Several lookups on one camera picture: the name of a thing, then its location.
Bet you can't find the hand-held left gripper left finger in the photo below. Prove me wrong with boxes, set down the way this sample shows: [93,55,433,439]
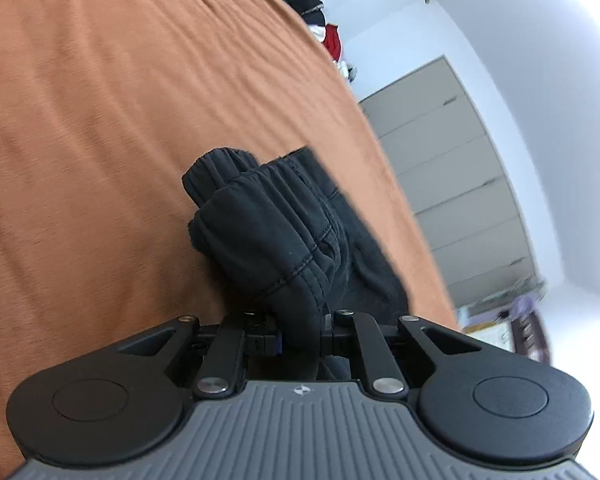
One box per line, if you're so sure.
[116,310,284,402]

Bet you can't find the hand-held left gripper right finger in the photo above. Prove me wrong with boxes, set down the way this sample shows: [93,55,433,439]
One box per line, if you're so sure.
[320,310,483,403]

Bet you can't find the black pants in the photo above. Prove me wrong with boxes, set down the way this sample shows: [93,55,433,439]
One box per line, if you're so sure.
[181,145,412,382]

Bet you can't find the cluttered wooden desk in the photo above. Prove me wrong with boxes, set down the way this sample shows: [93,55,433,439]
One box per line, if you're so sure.
[457,276,554,367]

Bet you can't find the grey closet doors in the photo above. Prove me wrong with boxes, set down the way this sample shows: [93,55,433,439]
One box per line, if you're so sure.
[358,56,539,309]

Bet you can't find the orange bed blanket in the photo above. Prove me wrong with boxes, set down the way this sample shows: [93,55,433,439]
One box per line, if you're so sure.
[0,0,459,480]

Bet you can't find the pile of clothes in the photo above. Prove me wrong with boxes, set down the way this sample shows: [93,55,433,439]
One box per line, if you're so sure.
[254,0,359,84]

